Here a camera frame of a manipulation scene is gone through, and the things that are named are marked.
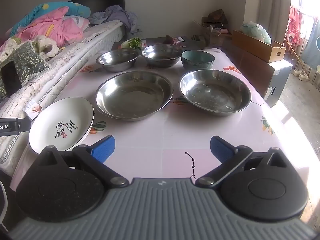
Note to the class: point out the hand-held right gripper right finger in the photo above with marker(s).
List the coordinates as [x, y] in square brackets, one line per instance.
[220, 147]

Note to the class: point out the large steel plate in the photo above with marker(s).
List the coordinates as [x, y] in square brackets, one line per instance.
[215, 95]
[132, 97]

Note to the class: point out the brown crumpled bag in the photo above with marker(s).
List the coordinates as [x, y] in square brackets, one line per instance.
[218, 16]

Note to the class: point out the large brown carton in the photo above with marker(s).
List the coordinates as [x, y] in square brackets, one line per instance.
[247, 65]

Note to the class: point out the pink hanging garment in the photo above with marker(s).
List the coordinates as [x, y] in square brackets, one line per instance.
[293, 22]

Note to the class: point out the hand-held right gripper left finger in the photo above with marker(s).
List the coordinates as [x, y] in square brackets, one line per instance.
[103, 146]

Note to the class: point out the grey crumpled cloth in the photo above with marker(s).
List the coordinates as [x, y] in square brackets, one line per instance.
[117, 16]

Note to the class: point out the blue hanging cloth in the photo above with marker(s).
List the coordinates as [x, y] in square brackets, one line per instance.
[311, 50]

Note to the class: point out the white mattress label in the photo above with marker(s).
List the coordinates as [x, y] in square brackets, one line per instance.
[33, 108]

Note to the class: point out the small steel bowl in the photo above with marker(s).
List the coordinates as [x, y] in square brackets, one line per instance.
[117, 60]
[161, 55]

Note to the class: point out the red onion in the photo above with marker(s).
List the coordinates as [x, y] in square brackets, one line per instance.
[172, 40]

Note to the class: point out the white plastic bag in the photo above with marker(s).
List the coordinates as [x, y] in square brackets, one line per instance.
[257, 31]

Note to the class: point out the white mattress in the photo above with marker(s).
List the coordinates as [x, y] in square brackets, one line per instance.
[75, 52]

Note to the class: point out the pink printed tablecloth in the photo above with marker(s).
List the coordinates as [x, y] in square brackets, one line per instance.
[150, 135]

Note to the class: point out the pink and blue quilt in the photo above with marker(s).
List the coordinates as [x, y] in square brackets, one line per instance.
[55, 22]

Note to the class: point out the teal ceramic bowl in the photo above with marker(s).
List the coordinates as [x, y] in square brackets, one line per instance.
[197, 62]

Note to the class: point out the green floral pillow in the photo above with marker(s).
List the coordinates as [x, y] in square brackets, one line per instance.
[30, 60]

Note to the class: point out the long open cardboard box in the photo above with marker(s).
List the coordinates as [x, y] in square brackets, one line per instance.
[255, 46]

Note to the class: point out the white fluffy blanket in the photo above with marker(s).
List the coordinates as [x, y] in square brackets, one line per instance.
[45, 45]

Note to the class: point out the wooden stick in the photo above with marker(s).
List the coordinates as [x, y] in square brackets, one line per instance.
[295, 52]

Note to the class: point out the leafy green vegetable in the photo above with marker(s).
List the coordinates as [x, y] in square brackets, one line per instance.
[135, 43]

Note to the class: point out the white printed plate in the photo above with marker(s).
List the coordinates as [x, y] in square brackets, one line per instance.
[57, 120]

